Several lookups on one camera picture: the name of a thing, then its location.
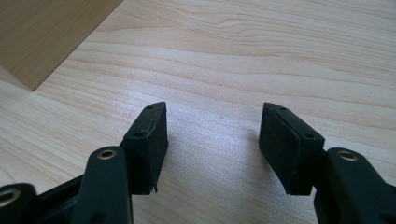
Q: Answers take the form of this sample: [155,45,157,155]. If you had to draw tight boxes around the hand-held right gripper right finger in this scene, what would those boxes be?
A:
[258,102,326,196]

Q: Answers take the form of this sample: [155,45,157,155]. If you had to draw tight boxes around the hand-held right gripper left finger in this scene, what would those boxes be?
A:
[120,102,169,196]

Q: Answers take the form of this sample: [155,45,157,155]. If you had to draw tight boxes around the wooden box with glass lid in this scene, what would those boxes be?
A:
[0,0,124,91]

